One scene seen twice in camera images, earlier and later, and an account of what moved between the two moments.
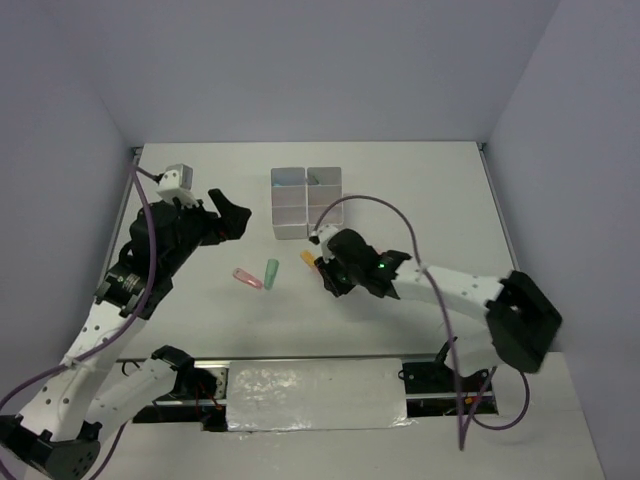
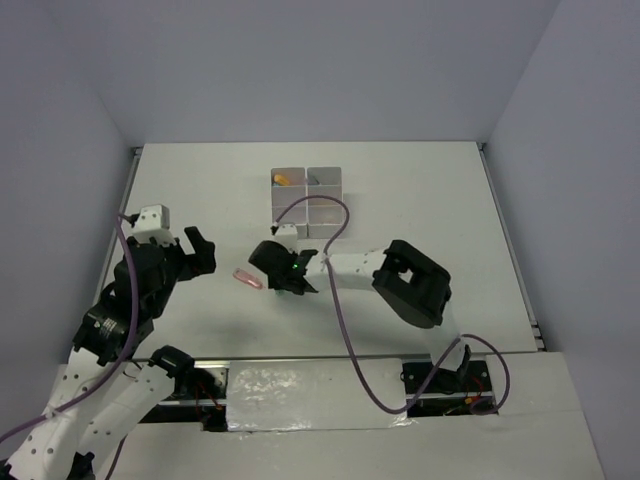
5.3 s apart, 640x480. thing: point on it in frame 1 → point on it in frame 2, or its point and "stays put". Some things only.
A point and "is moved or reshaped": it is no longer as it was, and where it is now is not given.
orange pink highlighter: (308, 258) is moved or reshaped
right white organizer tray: (324, 190) stays put
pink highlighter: (247, 277) stays put
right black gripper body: (341, 278) → (276, 284)
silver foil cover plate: (316, 394) stays put
